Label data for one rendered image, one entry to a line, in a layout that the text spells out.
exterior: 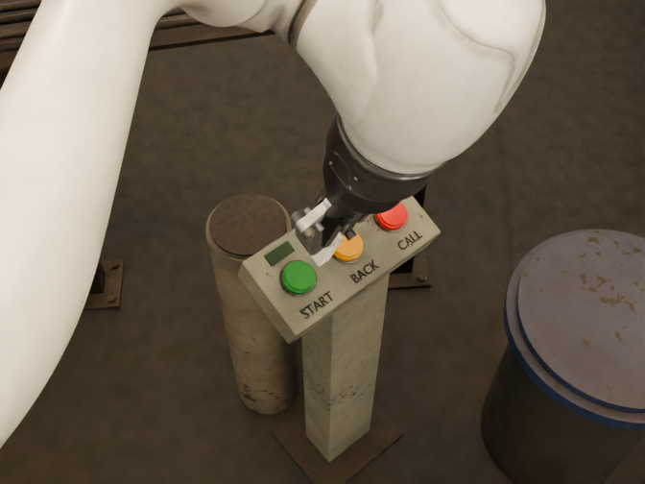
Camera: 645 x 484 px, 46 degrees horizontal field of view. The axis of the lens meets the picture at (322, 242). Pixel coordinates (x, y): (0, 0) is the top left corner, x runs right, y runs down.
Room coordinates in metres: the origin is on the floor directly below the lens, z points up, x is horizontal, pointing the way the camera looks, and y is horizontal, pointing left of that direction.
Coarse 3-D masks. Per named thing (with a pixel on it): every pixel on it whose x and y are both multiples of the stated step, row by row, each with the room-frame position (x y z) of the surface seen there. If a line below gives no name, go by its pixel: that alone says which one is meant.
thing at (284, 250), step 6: (282, 246) 0.53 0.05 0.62; (288, 246) 0.53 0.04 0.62; (270, 252) 0.52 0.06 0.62; (276, 252) 0.53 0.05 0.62; (282, 252) 0.53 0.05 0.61; (288, 252) 0.53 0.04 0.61; (270, 258) 0.52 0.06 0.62; (276, 258) 0.52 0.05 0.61; (282, 258) 0.52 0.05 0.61; (270, 264) 0.51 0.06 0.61
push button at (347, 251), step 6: (354, 240) 0.55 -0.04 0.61; (360, 240) 0.55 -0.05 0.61; (342, 246) 0.54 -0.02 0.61; (348, 246) 0.54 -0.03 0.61; (354, 246) 0.54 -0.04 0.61; (360, 246) 0.54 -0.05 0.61; (336, 252) 0.53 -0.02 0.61; (342, 252) 0.53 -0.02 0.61; (348, 252) 0.53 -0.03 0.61; (354, 252) 0.53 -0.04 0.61; (360, 252) 0.54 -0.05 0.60; (342, 258) 0.52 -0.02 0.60; (348, 258) 0.52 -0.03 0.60; (354, 258) 0.53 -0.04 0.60
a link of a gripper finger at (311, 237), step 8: (296, 216) 0.40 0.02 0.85; (296, 232) 0.43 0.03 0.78; (304, 232) 0.38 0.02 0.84; (312, 232) 0.38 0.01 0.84; (320, 232) 0.39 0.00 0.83; (304, 240) 0.41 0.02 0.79; (312, 240) 0.39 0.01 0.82; (320, 240) 0.41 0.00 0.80; (312, 248) 0.41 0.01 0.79; (320, 248) 0.43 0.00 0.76
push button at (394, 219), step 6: (390, 210) 0.59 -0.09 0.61; (396, 210) 0.59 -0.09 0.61; (402, 210) 0.59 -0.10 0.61; (378, 216) 0.58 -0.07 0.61; (384, 216) 0.58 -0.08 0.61; (390, 216) 0.58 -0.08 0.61; (396, 216) 0.59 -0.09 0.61; (402, 216) 0.59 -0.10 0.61; (384, 222) 0.58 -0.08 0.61; (390, 222) 0.58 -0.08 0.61; (396, 222) 0.58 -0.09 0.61; (402, 222) 0.58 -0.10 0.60; (390, 228) 0.57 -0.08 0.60; (396, 228) 0.57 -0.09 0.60
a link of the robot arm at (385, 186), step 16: (336, 112) 0.41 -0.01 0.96; (336, 128) 0.39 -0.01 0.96; (336, 144) 0.39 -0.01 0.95; (336, 160) 0.39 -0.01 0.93; (352, 160) 0.37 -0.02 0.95; (352, 176) 0.37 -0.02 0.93; (368, 176) 0.36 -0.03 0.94; (384, 176) 0.35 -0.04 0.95; (400, 176) 0.35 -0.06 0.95; (416, 176) 0.36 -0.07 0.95; (432, 176) 0.37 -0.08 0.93; (368, 192) 0.36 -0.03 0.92; (384, 192) 0.36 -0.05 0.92; (400, 192) 0.36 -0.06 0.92; (416, 192) 0.37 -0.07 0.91
